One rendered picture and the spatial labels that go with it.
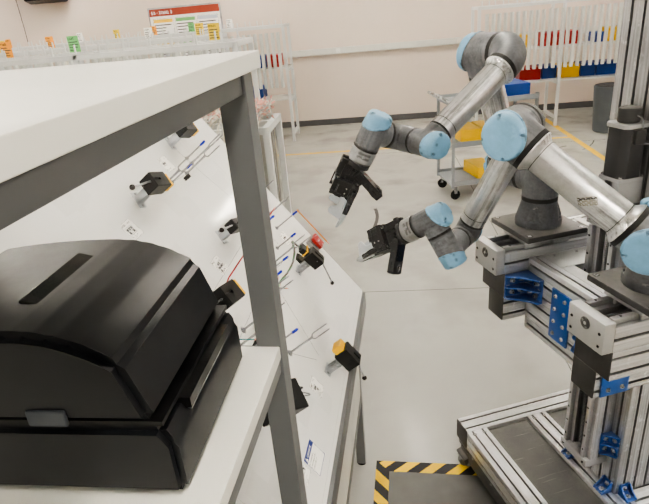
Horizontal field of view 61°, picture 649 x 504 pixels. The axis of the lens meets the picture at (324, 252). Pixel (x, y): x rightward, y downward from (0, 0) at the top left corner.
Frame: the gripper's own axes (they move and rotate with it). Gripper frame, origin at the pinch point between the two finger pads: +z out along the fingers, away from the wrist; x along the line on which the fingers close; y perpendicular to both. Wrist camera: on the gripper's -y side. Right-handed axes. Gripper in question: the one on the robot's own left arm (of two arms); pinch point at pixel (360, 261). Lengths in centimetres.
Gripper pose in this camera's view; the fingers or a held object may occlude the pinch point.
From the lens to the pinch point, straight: 181.1
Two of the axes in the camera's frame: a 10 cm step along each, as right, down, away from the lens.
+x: -6.8, 0.3, -7.3
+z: -6.8, 3.6, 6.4
